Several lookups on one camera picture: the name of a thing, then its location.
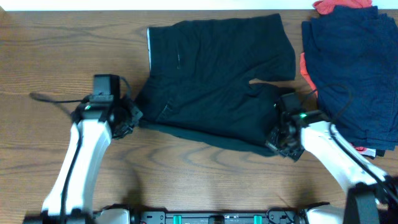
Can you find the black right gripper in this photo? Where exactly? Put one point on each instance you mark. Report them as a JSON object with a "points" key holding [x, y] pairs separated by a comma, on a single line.
{"points": [[272, 143]]}

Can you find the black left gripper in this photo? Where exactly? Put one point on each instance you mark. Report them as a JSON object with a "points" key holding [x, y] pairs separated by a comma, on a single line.
{"points": [[137, 114]]}

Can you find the black shorts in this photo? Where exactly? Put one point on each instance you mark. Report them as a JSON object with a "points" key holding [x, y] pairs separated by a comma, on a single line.
{"points": [[215, 81]]}

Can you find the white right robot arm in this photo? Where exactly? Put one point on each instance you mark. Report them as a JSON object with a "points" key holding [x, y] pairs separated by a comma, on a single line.
{"points": [[371, 193]]}

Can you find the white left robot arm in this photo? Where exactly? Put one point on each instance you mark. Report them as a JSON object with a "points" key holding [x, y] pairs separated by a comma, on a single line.
{"points": [[98, 119]]}

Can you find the navy blue shorts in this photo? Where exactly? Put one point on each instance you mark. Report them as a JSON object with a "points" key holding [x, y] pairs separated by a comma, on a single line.
{"points": [[351, 57]]}

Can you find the black garment under pile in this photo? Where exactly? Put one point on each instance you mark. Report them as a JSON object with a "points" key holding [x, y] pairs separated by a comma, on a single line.
{"points": [[375, 152]]}

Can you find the orange red garment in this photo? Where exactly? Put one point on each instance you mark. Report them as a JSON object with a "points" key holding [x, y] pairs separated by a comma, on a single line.
{"points": [[325, 7]]}

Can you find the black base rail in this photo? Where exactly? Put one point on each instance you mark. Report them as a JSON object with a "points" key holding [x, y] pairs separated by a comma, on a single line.
{"points": [[217, 217]]}

